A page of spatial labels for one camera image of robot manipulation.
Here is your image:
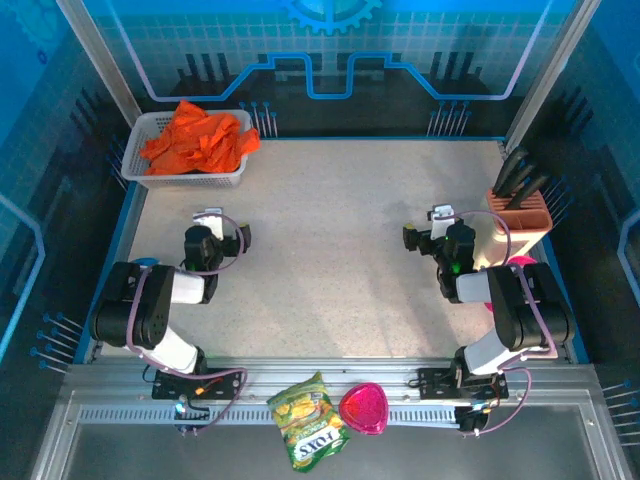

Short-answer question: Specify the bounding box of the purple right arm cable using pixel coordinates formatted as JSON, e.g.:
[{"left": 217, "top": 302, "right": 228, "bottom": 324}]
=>
[{"left": 454, "top": 209, "right": 559, "bottom": 435}]

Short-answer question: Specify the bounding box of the green snack bag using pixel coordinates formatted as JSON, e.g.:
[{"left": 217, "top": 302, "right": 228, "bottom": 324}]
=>
[{"left": 266, "top": 371, "right": 351, "bottom": 474}]

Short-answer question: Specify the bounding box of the pink heart-shaped bowl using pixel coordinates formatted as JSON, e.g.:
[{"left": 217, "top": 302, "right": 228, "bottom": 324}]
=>
[{"left": 338, "top": 382, "right": 389, "bottom": 438}]

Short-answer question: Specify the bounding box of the black knife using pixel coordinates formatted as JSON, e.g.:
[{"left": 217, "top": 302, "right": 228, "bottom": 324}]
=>
[
  {"left": 493, "top": 146, "right": 530, "bottom": 196},
  {"left": 509, "top": 174, "right": 553, "bottom": 209},
  {"left": 502, "top": 162, "right": 538, "bottom": 201}
]

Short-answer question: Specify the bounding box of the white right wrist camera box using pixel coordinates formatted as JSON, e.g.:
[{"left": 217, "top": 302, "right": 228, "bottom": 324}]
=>
[{"left": 427, "top": 204, "right": 458, "bottom": 241}]

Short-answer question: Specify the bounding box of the pink plate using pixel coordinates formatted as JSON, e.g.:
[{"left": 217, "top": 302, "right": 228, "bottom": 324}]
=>
[{"left": 483, "top": 254, "right": 537, "bottom": 314}]

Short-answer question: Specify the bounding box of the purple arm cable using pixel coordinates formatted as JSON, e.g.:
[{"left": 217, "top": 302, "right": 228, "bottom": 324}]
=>
[
  {"left": 454, "top": 209, "right": 559, "bottom": 435},
  {"left": 124, "top": 213, "right": 250, "bottom": 434}
]

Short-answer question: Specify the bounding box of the aluminium frame post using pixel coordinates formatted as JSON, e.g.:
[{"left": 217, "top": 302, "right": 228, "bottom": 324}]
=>
[
  {"left": 53, "top": 0, "right": 147, "bottom": 117},
  {"left": 503, "top": 0, "right": 602, "bottom": 151}
]

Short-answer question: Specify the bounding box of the orange t-shirt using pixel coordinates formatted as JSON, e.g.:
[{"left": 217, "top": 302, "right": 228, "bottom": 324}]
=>
[
  {"left": 139, "top": 99, "right": 216, "bottom": 177},
  {"left": 197, "top": 112, "right": 262, "bottom": 174}
]

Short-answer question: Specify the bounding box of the terracotta and white knife block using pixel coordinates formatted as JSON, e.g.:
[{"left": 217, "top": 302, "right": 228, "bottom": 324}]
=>
[{"left": 485, "top": 187, "right": 554, "bottom": 269}]

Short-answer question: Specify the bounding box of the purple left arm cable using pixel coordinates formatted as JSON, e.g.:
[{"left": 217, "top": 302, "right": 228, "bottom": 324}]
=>
[{"left": 124, "top": 213, "right": 250, "bottom": 434}]

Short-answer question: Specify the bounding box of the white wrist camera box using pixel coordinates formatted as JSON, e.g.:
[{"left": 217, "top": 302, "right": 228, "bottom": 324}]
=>
[
  {"left": 192, "top": 208, "right": 225, "bottom": 242},
  {"left": 427, "top": 204, "right": 458, "bottom": 241}
]

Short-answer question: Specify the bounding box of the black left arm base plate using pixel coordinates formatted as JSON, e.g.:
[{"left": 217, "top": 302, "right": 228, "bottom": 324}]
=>
[{"left": 151, "top": 367, "right": 240, "bottom": 401}]

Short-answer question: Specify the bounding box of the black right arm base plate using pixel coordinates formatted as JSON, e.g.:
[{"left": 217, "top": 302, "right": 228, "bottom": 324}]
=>
[{"left": 417, "top": 367, "right": 509, "bottom": 401}]

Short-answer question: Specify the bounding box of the white plastic basket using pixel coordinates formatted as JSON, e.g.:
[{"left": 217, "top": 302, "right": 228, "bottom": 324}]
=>
[{"left": 121, "top": 109, "right": 253, "bottom": 190}]

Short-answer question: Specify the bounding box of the aluminium frame rail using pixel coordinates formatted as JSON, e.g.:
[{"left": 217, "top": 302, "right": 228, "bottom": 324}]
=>
[{"left": 29, "top": 355, "right": 632, "bottom": 480}]

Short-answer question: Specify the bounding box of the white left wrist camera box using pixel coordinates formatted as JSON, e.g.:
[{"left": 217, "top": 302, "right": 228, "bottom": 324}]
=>
[{"left": 192, "top": 208, "right": 225, "bottom": 242}]

